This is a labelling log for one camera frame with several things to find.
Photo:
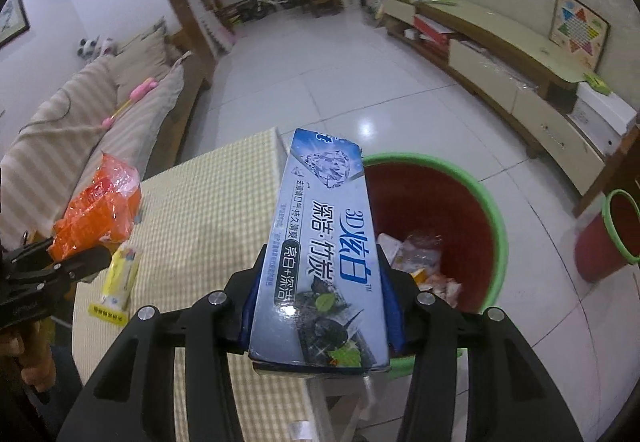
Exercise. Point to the orange plastic bag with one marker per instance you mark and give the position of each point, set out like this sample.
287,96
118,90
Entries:
95,207

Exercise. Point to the striped beige sofa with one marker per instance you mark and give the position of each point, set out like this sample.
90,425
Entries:
60,121

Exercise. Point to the white cardboard box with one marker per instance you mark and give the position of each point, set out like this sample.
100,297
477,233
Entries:
600,114

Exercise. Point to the clear plastic wrapper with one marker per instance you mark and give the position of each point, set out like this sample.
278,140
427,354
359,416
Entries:
422,252

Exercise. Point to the black and white plush toy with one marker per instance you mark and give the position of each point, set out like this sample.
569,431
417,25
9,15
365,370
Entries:
87,46

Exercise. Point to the yellow checked tablecloth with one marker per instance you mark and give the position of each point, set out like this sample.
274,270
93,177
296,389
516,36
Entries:
200,202

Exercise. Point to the red flat box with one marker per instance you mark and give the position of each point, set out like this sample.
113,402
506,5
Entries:
430,29

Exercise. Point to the person's left hand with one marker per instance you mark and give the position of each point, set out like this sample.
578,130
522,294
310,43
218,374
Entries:
35,362

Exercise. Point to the framed wall picture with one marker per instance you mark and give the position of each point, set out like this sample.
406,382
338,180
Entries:
12,19

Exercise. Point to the person's dark clothing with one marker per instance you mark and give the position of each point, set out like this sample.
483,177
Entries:
40,412

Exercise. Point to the pink and white plush toy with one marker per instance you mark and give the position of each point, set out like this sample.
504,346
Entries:
107,46

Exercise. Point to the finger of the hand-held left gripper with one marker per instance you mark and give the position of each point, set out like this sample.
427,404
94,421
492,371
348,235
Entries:
25,254
85,264

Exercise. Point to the foam floor mats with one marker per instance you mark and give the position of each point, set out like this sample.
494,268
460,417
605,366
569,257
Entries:
217,29

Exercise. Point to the long wooden TV cabinet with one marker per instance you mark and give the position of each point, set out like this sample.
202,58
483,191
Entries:
500,29

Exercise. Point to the pink toy stick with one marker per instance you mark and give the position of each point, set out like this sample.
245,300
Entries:
142,89

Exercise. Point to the beige sofa cushion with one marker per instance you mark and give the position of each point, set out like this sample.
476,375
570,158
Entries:
142,54

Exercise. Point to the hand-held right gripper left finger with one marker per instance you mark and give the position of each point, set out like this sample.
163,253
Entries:
245,322

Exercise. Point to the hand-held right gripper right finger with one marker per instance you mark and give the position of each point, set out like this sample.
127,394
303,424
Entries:
397,327

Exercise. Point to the star checkers game board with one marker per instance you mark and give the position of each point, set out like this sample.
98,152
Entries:
577,29

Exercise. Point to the white balance bike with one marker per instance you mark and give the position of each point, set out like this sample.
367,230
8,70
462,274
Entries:
262,1

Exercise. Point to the red bin with green rim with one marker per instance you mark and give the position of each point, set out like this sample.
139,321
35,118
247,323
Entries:
450,202
595,247

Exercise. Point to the blue toothpaste box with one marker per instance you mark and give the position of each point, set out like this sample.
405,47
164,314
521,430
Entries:
320,247

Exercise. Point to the wooden chair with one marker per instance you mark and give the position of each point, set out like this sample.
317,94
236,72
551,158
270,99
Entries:
325,4

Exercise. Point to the white paper scrap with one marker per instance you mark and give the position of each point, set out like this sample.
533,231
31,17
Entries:
387,247

